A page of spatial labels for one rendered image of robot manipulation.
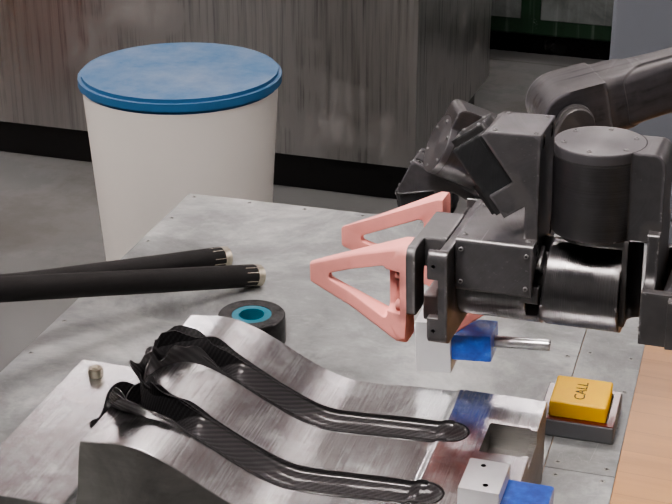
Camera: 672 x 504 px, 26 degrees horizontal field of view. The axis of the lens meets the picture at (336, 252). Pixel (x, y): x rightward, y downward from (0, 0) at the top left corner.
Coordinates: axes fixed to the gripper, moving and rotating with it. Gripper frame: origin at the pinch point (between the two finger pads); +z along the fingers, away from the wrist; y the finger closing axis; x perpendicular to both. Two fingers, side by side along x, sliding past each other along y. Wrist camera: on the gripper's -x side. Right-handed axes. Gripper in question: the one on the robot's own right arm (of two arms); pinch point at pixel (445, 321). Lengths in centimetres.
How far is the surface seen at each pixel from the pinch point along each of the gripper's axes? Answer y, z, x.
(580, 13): -420, 66, -6
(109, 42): -262, 104, -123
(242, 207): -57, 28, -33
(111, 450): 29.3, 12.6, -20.0
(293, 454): 19.0, 10.3, -6.2
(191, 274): -22.8, 23.1, -29.3
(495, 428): 9.2, 2.7, 9.0
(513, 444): 9.1, 3.3, 11.3
